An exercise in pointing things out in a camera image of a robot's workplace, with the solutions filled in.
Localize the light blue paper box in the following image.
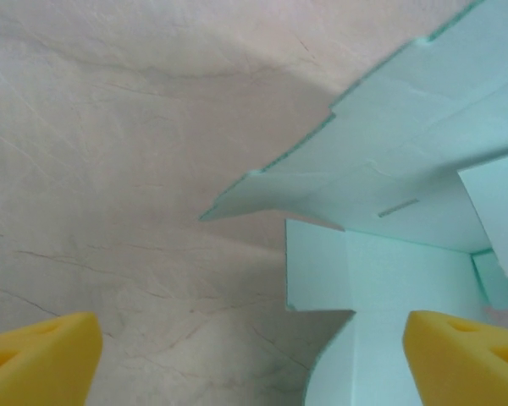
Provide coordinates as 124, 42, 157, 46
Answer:
198, 0, 508, 406

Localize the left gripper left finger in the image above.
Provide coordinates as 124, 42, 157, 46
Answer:
0, 311, 103, 406

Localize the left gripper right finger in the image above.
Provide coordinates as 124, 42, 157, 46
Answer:
401, 310, 508, 406

